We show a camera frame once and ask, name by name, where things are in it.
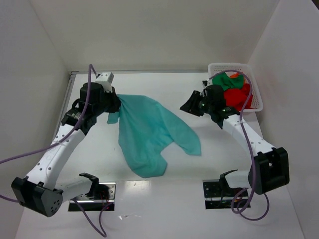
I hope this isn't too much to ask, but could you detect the teal t shirt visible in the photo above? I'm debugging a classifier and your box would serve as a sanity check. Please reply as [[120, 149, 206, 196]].
[[107, 94, 201, 178]]

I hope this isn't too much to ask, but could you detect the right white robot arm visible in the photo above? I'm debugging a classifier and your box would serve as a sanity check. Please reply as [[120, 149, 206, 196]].
[[180, 85, 290, 195]]

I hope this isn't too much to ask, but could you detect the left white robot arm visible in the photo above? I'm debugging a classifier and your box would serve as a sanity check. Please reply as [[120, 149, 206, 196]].
[[11, 82, 121, 217]]

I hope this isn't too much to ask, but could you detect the red t shirt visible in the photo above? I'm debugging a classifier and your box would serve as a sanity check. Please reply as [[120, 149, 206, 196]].
[[224, 83, 250, 111]]

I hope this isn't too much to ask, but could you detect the green t shirt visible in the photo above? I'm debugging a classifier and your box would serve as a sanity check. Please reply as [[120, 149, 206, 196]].
[[211, 72, 245, 91]]

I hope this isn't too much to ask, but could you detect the orange t shirt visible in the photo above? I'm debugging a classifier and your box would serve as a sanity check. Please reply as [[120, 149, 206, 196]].
[[229, 73, 244, 79]]

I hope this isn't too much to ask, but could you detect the white plastic basket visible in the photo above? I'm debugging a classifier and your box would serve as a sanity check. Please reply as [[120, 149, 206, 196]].
[[207, 63, 263, 113]]

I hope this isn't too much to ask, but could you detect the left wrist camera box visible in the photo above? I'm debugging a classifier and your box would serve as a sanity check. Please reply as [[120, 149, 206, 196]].
[[95, 72, 114, 93]]

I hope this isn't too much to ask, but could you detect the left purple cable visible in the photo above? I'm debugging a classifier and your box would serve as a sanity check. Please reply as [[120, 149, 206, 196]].
[[0, 64, 110, 238]]

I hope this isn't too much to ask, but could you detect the purple cable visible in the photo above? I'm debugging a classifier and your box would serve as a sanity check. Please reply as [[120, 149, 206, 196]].
[[0, 64, 110, 238], [208, 71, 270, 222]]

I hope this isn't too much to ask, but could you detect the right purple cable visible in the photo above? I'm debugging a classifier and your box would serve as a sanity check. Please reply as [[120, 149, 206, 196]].
[[208, 71, 270, 222]]

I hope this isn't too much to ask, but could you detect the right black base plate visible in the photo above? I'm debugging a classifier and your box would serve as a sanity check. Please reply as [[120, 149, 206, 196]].
[[202, 180, 242, 210]]

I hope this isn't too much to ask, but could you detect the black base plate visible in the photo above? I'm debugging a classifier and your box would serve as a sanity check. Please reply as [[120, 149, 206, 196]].
[[202, 180, 242, 210], [76, 182, 117, 212]]

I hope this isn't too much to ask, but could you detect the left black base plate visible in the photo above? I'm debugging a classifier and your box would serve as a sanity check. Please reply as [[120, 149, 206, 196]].
[[76, 182, 117, 212]]

